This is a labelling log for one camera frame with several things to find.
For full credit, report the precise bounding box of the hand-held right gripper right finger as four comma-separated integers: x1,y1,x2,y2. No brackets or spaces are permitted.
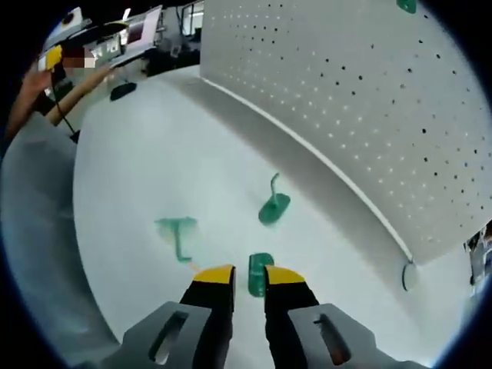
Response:
263,264,389,369

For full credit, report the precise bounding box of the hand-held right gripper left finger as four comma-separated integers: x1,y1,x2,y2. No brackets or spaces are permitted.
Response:
121,264,238,369

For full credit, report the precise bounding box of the white perforated mounting plate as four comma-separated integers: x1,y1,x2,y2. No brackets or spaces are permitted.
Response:
198,0,492,292

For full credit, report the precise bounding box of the person's left hand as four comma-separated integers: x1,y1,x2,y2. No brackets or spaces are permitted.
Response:
21,70,54,101

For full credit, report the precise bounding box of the black computer mouse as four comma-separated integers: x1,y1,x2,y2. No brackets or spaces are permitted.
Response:
109,82,138,102

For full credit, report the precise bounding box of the white-framed monitor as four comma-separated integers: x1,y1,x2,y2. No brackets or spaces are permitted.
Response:
115,5,165,66

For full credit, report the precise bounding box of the black chair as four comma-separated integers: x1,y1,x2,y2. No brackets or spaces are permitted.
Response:
145,48,201,77

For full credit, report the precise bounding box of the person's light grey clothing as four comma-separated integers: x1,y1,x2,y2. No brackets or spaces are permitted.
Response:
0,115,120,362

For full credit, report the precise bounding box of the white machine with yellow ring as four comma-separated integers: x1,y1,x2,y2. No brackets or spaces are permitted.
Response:
45,5,85,39

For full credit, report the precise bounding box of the black cable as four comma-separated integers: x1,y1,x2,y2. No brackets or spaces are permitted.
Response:
52,67,81,144

